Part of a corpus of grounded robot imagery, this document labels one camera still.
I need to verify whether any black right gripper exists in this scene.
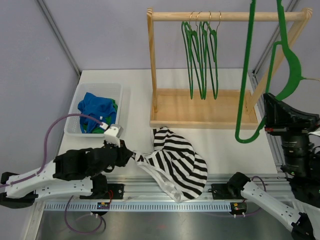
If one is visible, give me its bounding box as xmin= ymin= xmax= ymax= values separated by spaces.
xmin=262 ymin=92 xmax=320 ymax=176

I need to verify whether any green tank top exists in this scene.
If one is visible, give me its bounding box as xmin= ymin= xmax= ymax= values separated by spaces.
xmin=84 ymin=99 xmax=119 ymax=133

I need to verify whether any blue tank top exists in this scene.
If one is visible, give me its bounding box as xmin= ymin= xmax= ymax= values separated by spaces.
xmin=76 ymin=92 xmax=118 ymax=135

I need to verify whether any black white striped top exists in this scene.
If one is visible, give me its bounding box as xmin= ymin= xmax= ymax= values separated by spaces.
xmin=131 ymin=127 xmax=208 ymax=203

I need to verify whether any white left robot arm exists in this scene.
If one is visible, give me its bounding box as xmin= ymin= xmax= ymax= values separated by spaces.
xmin=0 ymin=140 xmax=133 ymax=209

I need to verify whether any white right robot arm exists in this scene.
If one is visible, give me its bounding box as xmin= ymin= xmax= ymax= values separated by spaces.
xmin=226 ymin=93 xmax=320 ymax=240

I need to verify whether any white plastic basket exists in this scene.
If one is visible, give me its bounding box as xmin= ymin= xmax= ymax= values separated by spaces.
xmin=64 ymin=83 xmax=123 ymax=138

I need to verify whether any wooden clothes rack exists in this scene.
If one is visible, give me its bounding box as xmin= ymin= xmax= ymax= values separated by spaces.
xmin=146 ymin=8 xmax=305 ymax=131

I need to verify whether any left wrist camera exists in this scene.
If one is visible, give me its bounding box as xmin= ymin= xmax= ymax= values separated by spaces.
xmin=99 ymin=122 xmax=123 ymax=147

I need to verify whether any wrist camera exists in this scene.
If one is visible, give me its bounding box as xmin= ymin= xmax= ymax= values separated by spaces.
xmin=309 ymin=130 xmax=320 ymax=137
xmin=99 ymin=122 xmax=123 ymax=147

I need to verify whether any aluminium mounting rail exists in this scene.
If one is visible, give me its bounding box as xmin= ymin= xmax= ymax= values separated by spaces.
xmin=33 ymin=176 xmax=306 ymax=201

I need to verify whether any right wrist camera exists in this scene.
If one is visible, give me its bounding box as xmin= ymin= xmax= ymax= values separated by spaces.
xmin=309 ymin=130 xmax=320 ymax=137

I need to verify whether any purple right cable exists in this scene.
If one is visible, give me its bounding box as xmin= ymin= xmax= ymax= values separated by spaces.
xmin=251 ymin=176 xmax=267 ymax=218

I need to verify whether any white slotted cable duct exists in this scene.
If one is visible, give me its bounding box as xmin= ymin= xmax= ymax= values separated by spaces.
xmin=44 ymin=201 xmax=231 ymax=212

